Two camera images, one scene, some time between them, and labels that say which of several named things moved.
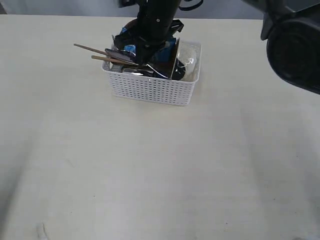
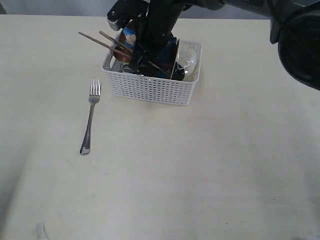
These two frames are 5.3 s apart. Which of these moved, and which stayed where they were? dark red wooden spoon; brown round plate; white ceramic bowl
Moved: brown round plate
Stayed: white ceramic bowl; dark red wooden spoon
